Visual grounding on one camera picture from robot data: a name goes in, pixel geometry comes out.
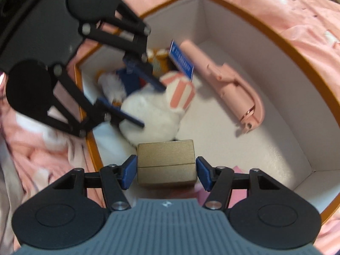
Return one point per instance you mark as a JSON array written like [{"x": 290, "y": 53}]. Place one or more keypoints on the orange cardboard box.
[{"x": 265, "y": 138}]

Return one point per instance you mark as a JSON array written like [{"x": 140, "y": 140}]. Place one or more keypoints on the pink plastic device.
[{"x": 233, "y": 90}]

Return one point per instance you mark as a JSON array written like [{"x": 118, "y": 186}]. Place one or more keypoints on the blue packet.
[{"x": 182, "y": 62}]

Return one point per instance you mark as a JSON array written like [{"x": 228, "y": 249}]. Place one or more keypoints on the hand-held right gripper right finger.
[{"x": 203, "y": 174}]

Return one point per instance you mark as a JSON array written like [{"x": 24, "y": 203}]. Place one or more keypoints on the small gold box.
[{"x": 166, "y": 164}]

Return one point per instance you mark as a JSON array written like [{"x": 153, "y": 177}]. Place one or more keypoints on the white and blue plush toy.
[{"x": 111, "y": 85}]

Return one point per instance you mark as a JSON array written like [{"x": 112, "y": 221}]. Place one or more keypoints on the pink printed blanket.
[{"x": 292, "y": 10}]

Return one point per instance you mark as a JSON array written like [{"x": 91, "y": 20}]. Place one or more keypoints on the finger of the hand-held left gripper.
[
  {"x": 122, "y": 114},
  {"x": 150, "y": 78}
]

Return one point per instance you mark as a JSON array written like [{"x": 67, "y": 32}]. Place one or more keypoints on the orange and white object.
[{"x": 159, "y": 58}]

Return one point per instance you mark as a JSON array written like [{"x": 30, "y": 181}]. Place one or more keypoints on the white plush toy pink stripes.
[{"x": 151, "y": 111}]

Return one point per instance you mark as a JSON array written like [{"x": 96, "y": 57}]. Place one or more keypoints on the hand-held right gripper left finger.
[{"x": 129, "y": 171}]

